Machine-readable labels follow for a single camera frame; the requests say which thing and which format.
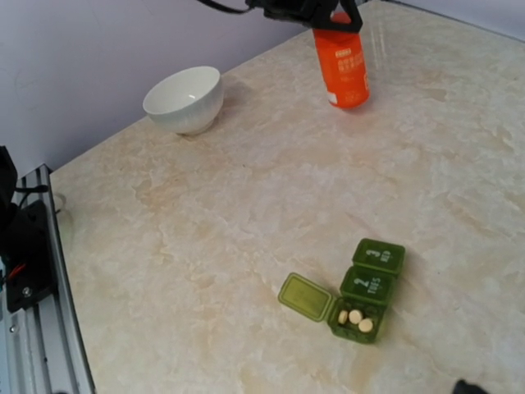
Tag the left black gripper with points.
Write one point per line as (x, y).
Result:
(340, 16)

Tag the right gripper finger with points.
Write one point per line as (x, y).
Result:
(464, 387)

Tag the orange pill bottle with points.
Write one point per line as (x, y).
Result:
(343, 67)

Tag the green weekly pill organizer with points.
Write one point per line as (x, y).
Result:
(368, 285)

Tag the white bowl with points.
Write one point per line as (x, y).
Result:
(186, 102)

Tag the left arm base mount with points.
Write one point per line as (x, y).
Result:
(26, 254)

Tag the front aluminium rail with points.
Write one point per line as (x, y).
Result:
(42, 350)

